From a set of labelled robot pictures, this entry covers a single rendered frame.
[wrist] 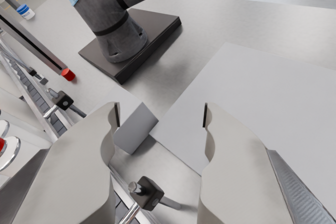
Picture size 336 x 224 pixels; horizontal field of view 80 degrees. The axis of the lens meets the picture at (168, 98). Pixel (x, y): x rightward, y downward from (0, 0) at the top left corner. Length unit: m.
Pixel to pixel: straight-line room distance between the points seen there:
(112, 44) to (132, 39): 0.06
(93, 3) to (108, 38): 0.10
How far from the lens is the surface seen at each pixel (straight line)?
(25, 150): 0.36
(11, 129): 0.41
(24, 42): 0.81
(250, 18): 0.64
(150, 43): 0.63
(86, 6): 0.57
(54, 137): 0.44
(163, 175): 0.43
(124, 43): 0.60
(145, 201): 0.27
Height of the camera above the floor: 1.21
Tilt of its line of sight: 49 degrees down
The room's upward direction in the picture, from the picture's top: 33 degrees counter-clockwise
